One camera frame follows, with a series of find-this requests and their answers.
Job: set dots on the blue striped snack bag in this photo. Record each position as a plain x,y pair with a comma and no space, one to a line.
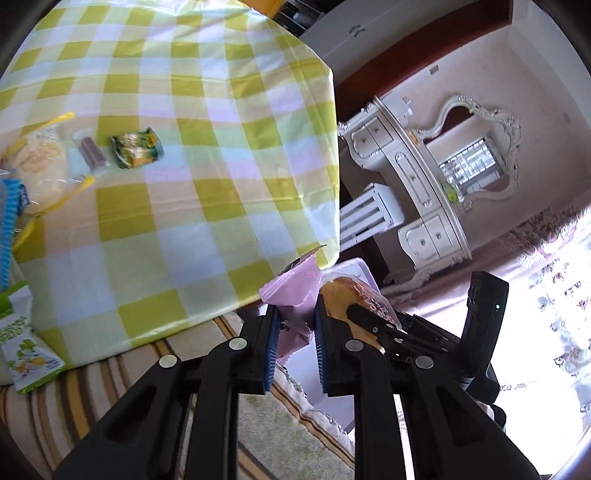
14,200

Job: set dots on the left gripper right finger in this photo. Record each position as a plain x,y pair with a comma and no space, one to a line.
353,367

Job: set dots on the brown bread snack packet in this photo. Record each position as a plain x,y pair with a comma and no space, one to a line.
361,306

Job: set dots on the ornate white mirror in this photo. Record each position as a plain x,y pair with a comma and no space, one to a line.
473,150

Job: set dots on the white ornate dressing table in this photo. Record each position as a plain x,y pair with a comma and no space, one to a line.
378,142

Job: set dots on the white slatted stool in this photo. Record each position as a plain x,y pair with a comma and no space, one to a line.
374,212

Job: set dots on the green white snack bag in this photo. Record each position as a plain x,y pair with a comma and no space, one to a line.
31,362

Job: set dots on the green checkered tablecloth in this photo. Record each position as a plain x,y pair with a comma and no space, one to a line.
249,178

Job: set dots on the purple bar clear wrapper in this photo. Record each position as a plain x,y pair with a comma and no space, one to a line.
92,154

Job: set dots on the green nut snack packet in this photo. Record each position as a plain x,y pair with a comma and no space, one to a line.
137,148

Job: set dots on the purple white cardboard box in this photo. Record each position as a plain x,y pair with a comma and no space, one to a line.
307,365

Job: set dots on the floral pink bedding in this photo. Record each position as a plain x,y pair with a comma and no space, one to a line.
542,357

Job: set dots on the white wardrobe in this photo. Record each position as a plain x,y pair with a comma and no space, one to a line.
357,31

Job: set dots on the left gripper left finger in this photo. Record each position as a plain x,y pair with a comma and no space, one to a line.
242,365

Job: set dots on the pink snack packet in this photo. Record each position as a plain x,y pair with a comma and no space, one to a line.
294,293

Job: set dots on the round cracker clear bag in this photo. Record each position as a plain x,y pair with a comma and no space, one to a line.
48,164

